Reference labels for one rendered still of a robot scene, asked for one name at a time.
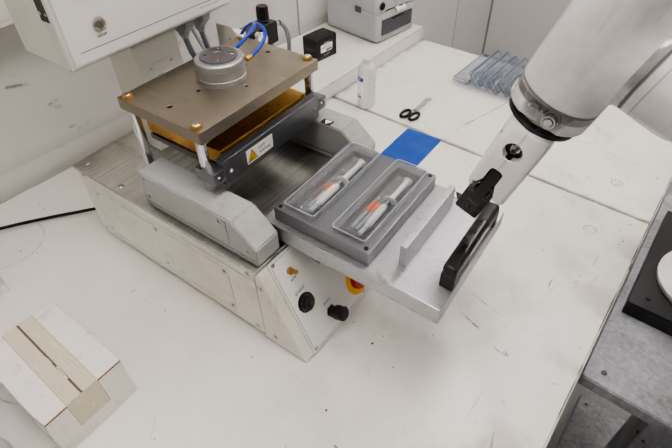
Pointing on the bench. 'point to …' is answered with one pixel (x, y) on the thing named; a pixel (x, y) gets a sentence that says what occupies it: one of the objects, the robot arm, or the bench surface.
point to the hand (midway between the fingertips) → (474, 199)
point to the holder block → (322, 229)
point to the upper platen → (230, 128)
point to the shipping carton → (62, 375)
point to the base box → (202, 268)
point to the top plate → (218, 86)
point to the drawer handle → (468, 245)
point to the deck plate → (284, 183)
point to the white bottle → (366, 83)
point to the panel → (344, 293)
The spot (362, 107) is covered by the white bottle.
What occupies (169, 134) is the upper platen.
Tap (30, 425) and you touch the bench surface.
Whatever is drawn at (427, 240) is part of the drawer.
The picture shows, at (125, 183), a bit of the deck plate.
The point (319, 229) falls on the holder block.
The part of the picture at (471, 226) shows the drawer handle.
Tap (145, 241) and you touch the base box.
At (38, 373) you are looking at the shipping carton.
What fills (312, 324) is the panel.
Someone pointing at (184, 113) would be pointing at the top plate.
